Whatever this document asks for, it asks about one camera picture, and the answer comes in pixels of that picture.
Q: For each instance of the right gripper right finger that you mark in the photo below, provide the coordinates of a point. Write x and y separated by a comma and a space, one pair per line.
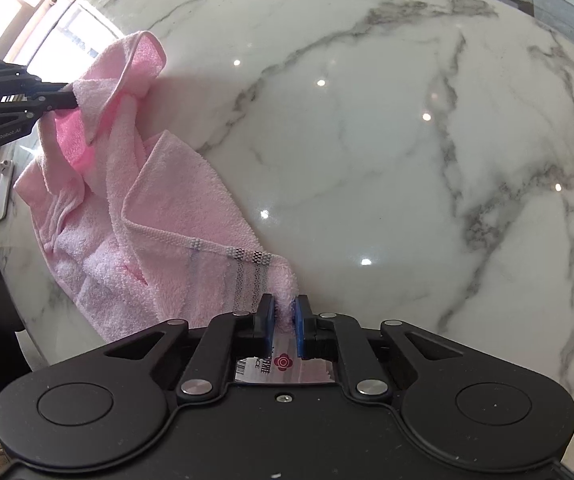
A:
352, 350

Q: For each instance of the pink terry towel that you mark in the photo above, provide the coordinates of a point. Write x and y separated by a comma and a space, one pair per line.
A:
140, 229

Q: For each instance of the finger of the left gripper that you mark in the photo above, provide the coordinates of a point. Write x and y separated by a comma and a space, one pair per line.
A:
22, 84
57, 102

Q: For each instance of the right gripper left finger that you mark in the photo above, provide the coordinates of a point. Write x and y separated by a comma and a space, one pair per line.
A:
228, 339

